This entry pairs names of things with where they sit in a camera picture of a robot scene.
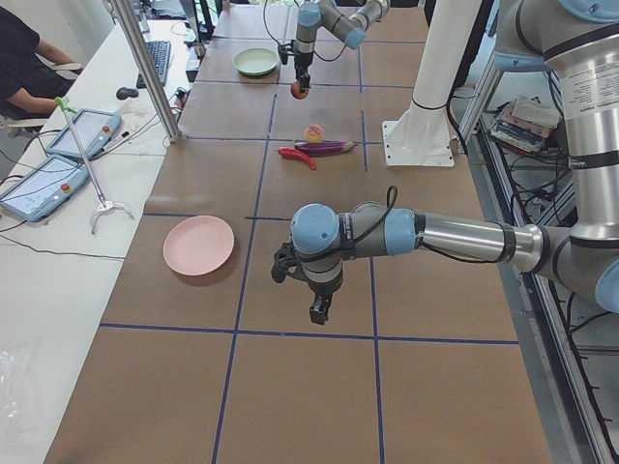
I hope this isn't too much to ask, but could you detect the red chili pepper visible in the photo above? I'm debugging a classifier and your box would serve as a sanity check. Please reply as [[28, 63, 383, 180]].
[[278, 147, 316, 170]]

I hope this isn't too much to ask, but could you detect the white side table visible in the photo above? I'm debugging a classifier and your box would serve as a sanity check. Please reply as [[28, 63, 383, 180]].
[[0, 17, 204, 464]]

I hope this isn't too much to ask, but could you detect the black computer mouse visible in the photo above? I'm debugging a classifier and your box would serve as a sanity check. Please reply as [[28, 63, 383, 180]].
[[116, 86, 139, 101]]

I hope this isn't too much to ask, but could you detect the aluminium frame post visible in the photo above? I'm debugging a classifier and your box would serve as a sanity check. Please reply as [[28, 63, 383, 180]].
[[109, 0, 181, 143]]

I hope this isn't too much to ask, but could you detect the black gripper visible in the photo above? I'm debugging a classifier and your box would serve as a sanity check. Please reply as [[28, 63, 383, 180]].
[[294, 52, 312, 92], [308, 271, 343, 324]]

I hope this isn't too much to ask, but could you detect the teach pendant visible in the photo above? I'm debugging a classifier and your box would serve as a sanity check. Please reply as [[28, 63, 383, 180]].
[[1, 155, 89, 222], [45, 109, 122, 160]]

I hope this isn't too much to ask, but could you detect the green plate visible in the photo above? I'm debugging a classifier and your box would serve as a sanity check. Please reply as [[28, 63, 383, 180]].
[[233, 47, 280, 77]]

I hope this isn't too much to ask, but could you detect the black keyboard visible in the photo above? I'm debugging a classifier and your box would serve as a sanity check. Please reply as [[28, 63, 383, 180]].
[[146, 41, 172, 86]]

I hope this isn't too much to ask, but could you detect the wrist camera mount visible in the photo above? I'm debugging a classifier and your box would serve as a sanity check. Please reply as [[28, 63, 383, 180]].
[[271, 242, 306, 283], [278, 40, 296, 66]]

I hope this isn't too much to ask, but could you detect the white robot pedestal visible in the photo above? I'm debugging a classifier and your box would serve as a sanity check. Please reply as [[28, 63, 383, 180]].
[[382, 0, 492, 167]]

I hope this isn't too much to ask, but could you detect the near teach pendant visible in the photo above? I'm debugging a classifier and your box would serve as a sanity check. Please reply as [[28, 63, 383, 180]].
[[1, 155, 89, 222]]

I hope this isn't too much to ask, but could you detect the pink plate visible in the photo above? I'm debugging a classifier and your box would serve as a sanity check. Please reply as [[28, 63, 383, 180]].
[[162, 216, 235, 276]]

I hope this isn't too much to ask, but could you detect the red yellow pomegranate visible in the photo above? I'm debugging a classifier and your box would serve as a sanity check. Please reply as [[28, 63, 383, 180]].
[[290, 80, 310, 101]]

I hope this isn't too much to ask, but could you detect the cut pink peach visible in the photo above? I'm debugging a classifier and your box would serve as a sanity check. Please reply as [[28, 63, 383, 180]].
[[304, 125, 324, 143]]

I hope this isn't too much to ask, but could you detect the reacher grabber tool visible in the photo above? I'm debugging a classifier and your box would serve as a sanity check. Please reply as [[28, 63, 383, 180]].
[[54, 97, 134, 235]]

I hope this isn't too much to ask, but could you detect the far teach pendant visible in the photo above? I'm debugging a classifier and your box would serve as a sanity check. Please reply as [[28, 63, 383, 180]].
[[45, 109, 122, 160]]

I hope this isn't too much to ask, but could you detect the seated person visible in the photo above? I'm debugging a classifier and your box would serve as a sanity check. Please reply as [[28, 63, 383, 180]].
[[1, 8, 74, 120]]

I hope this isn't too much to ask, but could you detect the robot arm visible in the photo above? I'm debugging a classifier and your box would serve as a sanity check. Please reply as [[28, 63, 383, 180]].
[[291, 1, 391, 100], [271, 1, 618, 324]]

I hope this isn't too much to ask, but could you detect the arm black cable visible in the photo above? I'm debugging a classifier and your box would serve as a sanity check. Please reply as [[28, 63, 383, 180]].
[[295, 185, 504, 264], [262, 0, 347, 63]]

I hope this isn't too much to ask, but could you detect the purple eggplant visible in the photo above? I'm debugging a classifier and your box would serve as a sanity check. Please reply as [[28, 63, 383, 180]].
[[294, 141, 357, 158]]

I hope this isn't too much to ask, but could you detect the stack of books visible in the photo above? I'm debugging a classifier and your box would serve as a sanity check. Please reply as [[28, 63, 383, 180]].
[[489, 96, 562, 153]]

